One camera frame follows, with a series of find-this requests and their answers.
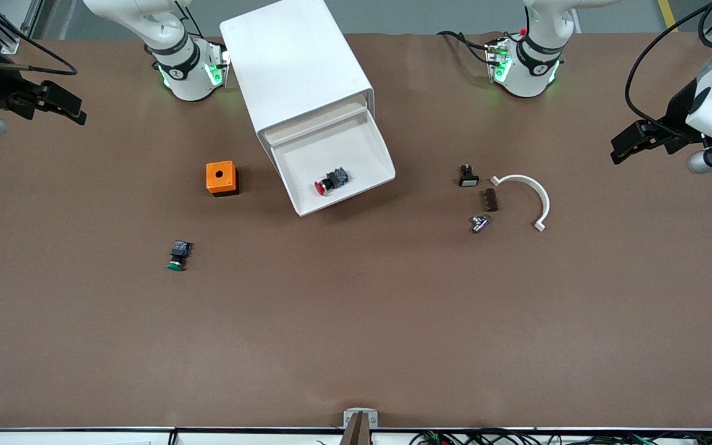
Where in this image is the black base cable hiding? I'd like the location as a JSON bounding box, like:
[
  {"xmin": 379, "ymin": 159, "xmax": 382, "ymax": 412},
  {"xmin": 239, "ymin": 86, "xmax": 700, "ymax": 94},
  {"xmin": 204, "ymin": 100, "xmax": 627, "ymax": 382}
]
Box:
[{"xmin": 436, "ymin": 30, "xmax": 506, "ymax": 66}]

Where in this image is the green push button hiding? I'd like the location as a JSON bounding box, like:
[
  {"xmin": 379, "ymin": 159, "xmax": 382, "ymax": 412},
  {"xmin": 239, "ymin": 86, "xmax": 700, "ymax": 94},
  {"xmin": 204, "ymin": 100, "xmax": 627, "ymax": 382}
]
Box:
[{"xmin": 166, "ymin": 240, "xmax": 192, "ymax": 272}]

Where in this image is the grey metal camera bracket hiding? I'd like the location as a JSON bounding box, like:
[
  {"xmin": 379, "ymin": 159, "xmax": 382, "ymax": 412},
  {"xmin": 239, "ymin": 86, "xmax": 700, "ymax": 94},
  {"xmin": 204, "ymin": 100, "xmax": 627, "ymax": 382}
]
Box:
[{"xmin": 343, "ymin": 408, "xmax": 379, "ymax": 445}]

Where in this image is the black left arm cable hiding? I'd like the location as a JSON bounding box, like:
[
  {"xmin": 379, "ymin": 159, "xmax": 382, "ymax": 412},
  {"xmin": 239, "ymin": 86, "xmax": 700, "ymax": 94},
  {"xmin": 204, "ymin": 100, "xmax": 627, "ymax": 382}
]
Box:
[{"xmin": 625, "ymin": 0, "xmax": 712, "ymax": 124}]

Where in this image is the black cable bundle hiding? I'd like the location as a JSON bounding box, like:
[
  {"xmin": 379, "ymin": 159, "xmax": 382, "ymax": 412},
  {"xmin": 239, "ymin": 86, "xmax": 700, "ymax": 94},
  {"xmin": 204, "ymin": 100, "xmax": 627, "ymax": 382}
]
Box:
[{"xmin": 409, "ymin": 428, "xmax": 712, "ymax": 445}]

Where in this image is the white curved plastic bracket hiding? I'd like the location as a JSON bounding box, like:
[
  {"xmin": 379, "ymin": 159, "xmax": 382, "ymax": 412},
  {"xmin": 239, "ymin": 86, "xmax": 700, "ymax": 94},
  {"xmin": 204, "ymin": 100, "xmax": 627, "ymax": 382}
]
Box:
[{"xmin": 490, "ymin": 174, "xmax": 551, "ymax": 232}]

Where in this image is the brown camera post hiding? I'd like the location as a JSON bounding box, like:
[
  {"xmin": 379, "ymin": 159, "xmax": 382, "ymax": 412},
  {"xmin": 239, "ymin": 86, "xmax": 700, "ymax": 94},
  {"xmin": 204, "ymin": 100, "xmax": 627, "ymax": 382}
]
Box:
[{"xmin": 339, "ymin": 413, "xmax": 373, "ymax": 445}]

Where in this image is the orange button enclosure box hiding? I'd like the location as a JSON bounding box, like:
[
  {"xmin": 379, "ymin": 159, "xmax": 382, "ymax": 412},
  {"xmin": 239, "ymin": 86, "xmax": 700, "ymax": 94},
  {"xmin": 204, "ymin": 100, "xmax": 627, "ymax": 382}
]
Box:
[{"xmin": 206, "ymin": 161, "xmax": 240, "ymax": 197}]

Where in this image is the white drawer cabinet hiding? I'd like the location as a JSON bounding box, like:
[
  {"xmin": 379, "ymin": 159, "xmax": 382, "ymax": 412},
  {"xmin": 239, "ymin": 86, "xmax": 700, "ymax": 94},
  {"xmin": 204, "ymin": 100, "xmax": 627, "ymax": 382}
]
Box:
[{"xmin": 219, "ymin": 0, "xmax": 376, "ymax": 149}]

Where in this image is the red push button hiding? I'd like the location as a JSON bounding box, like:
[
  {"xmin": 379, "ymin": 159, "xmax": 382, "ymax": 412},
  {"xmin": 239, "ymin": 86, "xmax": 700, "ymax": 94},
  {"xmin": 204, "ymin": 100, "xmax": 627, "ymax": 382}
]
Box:
[{"xmin": 314, "ymin": 167, "xmax": 349, "ymax": 197}]

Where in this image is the cream plastic drawer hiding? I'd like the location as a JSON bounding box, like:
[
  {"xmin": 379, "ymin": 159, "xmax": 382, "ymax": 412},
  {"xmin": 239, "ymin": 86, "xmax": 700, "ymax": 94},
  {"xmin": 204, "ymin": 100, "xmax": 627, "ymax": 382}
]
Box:
[
  {"xmin": 265, "ymin": 99, "xmax": 370, "ymax": 147},
  {"xmin": 268, "ymin": 109, "xmax": 396, "ymax": 217}
]

